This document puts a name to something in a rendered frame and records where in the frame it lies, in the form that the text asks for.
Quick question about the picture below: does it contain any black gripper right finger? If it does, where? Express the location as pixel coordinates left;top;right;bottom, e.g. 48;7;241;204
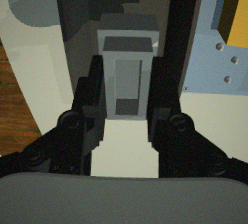
147;56;248;185

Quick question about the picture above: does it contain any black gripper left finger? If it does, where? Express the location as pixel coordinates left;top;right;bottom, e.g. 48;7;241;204
0;55;107;178

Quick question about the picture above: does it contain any yellow rectangular block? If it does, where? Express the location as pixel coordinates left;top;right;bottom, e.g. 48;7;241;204
217;0;248;48

